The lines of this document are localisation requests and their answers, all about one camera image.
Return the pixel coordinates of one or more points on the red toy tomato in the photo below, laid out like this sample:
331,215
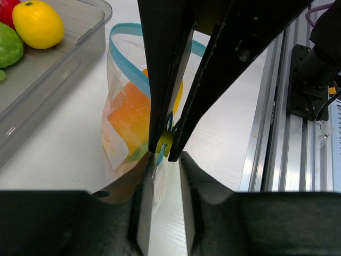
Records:
6,9

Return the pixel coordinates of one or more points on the clear zip top bag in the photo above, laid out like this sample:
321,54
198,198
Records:
125,63

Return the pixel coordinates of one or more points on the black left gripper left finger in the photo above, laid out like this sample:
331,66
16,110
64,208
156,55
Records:
115,220

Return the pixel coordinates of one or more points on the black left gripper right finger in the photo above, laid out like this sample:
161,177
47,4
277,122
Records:
220,221

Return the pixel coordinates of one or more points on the aluminium mounting rail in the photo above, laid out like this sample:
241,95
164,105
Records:
286,153

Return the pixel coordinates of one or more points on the yellow toy lemon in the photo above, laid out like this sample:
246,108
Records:
38,24

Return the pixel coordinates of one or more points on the green toy grapes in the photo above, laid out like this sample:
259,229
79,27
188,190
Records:
2,75

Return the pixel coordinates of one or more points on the clear plastic food bin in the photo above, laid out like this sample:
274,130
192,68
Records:
36,84

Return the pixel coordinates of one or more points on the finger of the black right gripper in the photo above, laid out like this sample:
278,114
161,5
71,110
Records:
167,28
245,32

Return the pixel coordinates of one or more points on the orange yellow toy mango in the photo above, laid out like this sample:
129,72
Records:
128,121

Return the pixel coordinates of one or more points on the green bumpy toy lime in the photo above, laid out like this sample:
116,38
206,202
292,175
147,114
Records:
11,46

